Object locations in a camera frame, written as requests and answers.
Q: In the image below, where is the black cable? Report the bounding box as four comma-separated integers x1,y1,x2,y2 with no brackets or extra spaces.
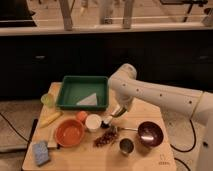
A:
170,119,198,171
0,112,30,144

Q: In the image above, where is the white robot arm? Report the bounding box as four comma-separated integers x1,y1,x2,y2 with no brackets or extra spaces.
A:
108,63,213,171

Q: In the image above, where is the orange bowl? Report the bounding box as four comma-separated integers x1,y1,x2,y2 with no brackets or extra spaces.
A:
54,119,85,148

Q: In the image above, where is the black cable left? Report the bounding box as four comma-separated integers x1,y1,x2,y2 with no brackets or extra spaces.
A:
0,112,30,144

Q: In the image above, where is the small orange ball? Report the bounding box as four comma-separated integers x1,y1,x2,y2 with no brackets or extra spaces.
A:
76,111,88,123

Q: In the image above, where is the white handled brush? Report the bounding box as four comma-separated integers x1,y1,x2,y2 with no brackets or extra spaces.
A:
101,115,113,129

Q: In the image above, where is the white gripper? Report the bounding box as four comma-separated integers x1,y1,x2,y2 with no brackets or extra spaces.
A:
110,93,133,117

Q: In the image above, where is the pile of brown nuts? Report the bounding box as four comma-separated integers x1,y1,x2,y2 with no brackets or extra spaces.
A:
93,131,118,147

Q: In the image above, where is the white paper cup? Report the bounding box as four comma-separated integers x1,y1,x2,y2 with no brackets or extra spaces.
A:
85,114,102,132

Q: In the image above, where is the black cable right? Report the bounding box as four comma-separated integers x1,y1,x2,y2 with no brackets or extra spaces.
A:
170,119,198,171

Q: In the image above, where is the blue sponge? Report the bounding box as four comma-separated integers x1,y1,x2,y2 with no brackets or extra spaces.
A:
32,141,50,166

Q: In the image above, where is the green plastic tray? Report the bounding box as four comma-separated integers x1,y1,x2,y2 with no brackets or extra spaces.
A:
56,76,109,111

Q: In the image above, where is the dark purple bowl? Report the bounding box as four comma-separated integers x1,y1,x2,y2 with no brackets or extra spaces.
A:
137,121,164,148

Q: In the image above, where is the green plastic cup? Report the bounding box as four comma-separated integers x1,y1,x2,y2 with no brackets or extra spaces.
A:
41,93,55,108

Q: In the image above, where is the small metal cup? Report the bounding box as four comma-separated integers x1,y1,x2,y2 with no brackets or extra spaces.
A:
119,138,134,155

